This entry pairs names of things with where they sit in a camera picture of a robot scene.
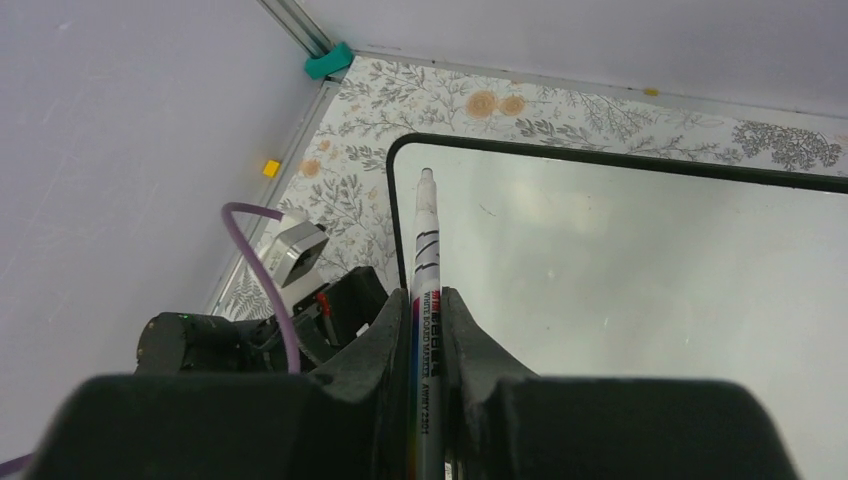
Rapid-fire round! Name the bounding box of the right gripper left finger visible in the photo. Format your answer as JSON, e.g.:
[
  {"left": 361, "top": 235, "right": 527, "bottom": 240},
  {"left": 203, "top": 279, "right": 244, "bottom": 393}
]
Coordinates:
[{"left": 311, "top": 289, "right": 411, "bottom": 479}]

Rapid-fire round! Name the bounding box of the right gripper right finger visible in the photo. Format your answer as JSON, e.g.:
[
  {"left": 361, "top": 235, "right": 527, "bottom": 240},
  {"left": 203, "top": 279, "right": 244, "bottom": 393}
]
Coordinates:
[{"left": 441, "top": 287, "right": 535, "bottom": 479}]

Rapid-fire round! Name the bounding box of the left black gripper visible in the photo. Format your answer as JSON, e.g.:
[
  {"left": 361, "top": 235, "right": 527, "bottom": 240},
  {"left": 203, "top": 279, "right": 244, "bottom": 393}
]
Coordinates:
[{"left": 280, "top": 266, "right": 388, "bottom": 371}]

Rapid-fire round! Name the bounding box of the black cap whiteboard marker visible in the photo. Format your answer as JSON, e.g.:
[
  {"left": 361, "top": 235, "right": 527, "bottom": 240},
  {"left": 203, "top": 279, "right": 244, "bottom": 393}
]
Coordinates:
[{"left": 409, "top": 168, "right": 445, "bottom": 479}]

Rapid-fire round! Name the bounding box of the white whiteboard black frame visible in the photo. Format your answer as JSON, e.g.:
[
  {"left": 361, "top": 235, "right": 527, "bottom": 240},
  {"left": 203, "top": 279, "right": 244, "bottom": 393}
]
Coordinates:
[{"left": 387, "top": 134, "right": 847, "bottom": 479}]

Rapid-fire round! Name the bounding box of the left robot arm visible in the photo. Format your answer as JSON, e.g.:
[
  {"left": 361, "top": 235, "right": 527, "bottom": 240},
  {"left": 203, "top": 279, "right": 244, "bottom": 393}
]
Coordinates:
[{"left": 135, "top": 266, "right": 388, "bottom": 375}]

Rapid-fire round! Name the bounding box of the floral patterned table mat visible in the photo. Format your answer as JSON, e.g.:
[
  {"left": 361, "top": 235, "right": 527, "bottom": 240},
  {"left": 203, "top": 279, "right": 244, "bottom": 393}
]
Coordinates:
[{"left": 273, "top": 57, "right": 847, "bottom": 287}]

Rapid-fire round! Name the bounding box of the small yellow cube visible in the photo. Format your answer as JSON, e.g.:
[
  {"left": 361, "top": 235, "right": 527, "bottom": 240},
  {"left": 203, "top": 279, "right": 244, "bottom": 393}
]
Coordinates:
[{"left": 262, "top": 159, "right": 281, "bottom": 178}]

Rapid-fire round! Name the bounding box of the teal corner clip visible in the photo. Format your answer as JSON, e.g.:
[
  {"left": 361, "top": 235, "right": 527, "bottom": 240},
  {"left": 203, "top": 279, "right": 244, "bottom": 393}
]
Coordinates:
[{"left": 304, "top": 42, "right": 355, "bottom": 80}]

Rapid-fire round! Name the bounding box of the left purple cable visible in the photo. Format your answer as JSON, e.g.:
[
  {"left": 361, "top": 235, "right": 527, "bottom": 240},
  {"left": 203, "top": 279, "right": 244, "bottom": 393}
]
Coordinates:
[{"left": 0, "top": 201, "right": 303, "bottom": 475}]

